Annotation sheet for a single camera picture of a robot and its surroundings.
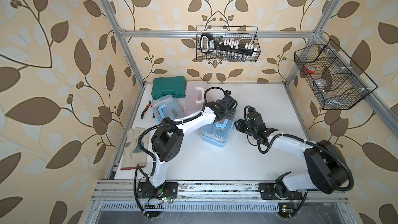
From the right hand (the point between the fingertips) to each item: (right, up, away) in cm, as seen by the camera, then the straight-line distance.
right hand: (236, 123), depth 91 cm
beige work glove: (-58, -16, -7) cm, 61 cm away
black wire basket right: (+45, +21, -19) cm, 53 cm away
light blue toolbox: (-11, -6, +2) cm, 13 cm away
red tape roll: (+37, +30, -11) cm, 49 cm away
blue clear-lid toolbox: (-43, +10, +2) cm, 44 cm away
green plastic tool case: (-42, +25, +28) cm, 56 cm away
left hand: (-8, +9, -2) cm, 12 cm away
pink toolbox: (-25, +16, +5) cm, 30 cm away
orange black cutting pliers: (-58, +10, +13) cm, 60 cm away
